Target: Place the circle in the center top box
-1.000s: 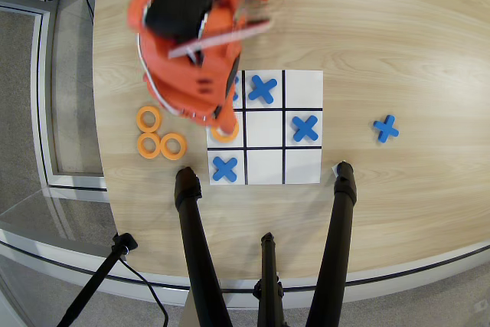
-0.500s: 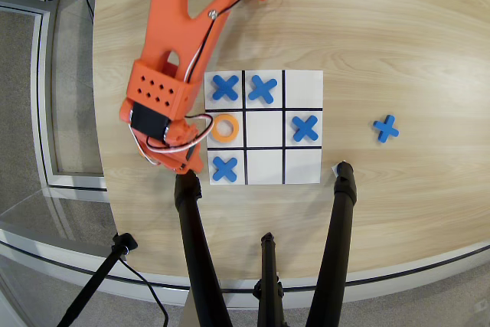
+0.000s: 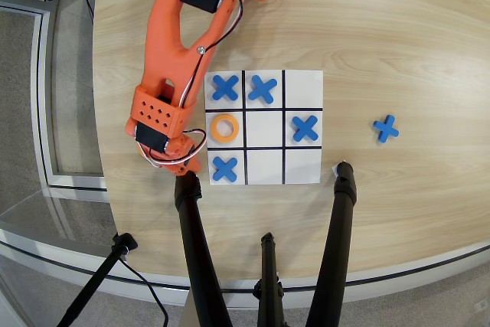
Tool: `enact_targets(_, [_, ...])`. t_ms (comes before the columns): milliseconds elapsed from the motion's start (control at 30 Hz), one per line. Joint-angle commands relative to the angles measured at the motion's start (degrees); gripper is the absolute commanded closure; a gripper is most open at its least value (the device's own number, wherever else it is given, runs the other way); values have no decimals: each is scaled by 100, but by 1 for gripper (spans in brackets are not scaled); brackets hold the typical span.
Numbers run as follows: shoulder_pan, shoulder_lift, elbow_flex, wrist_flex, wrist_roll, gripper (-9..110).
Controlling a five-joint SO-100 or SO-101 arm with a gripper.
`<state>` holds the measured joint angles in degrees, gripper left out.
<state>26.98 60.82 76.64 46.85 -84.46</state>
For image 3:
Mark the blue foam cross piece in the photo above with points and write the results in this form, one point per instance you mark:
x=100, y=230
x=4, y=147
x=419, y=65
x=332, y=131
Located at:
x=386, y=128
x=225, y=168
x=226, y=87
x=305, y=128
x=262, y=89

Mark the white metal floor frame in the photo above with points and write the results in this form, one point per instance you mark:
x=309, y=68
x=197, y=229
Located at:
x=38, y=74

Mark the white tape piece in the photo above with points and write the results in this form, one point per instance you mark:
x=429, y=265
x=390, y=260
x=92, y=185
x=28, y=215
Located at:
x=334, y=169

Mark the white tic-tac-toe board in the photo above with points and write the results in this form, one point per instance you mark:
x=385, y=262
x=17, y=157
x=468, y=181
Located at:
x=303, y=89

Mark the orange gripper black motor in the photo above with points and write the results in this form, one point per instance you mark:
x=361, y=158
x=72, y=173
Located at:
x=190, y=166

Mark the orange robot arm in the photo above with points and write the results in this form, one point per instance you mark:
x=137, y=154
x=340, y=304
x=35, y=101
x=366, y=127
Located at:
x=164, y=36

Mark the short black tripod leg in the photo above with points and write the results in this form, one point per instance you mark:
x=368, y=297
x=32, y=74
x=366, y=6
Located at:
x=269, y=265

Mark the thin black stand leg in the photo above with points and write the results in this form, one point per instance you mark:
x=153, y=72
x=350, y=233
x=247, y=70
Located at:
x=95, y=281

